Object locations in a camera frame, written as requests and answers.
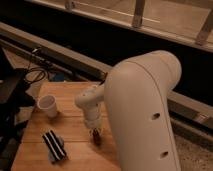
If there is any black white striped block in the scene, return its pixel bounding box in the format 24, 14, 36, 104
42, 130, 66, 162

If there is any metal railing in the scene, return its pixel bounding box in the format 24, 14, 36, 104
27, 0, 213, 53

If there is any white paper cup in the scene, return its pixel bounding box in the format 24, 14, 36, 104
37, 95, 58, 118

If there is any black cable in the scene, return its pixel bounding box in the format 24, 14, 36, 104
23, 48, 54, 84

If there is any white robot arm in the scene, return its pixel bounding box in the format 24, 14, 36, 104
75, 50, 182, 171

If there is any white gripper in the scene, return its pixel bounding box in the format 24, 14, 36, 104
83, 108, 103, 136

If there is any black chair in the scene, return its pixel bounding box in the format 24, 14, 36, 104
0, 48, 35, 154

